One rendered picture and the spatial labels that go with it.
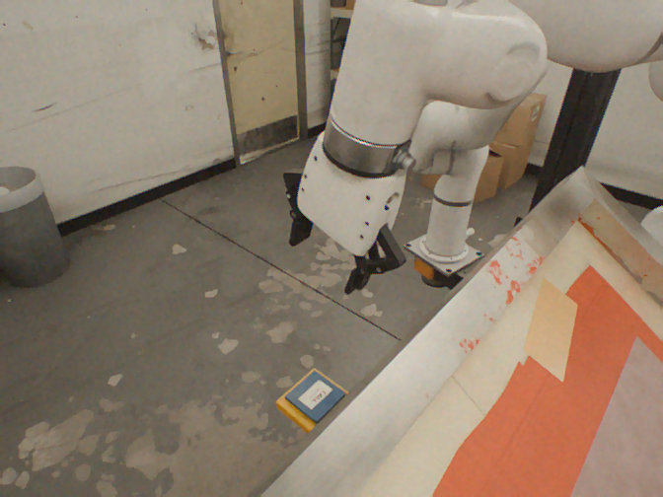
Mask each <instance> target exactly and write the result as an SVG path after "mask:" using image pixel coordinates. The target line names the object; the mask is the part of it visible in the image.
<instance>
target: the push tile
mask: <svg viewBox="0 0 663 497"><path fill-rule="evenodd" d="M345 396H346V392H345V391H343V390H342V389H340V388H339V387H338V386H336V385H335V384H333V383H332V382H331V381H329V380H328V379H326V378H325V377H324V376H322V375H321V374H320V373H318V372H317V371H315V370H314V371H313V372H312V373H311V374H310V375H309V376H307V377H306V378H305V379H304V380H303V381H302V382H301V383H299V384H298V385H297V386H296V387H295V388H294V389H293V390H291V391H290V392H289V393H288V394H287V395H286V396H284V397H285V399H286V400H288V401H289V402H290V403H291V404H293V405H294V406H295V407H296V408H298V409H299V410H300V411H301V412H302V413H304V414H305V415H306V416H307V417H309V418H310V419H311V420H312V421H314V422H315V423H316V424H318V423H319V422H320V421H321V420H322V419H323V418H324V417H325V416H326V415H327V414H328V413H329V412H330V411H331V410H332V409H333V408H334V407H335V406H336V405H337V404H338V403H339V402H340V401H341V400H342V399H343V398H344V397H345Z"/></svg>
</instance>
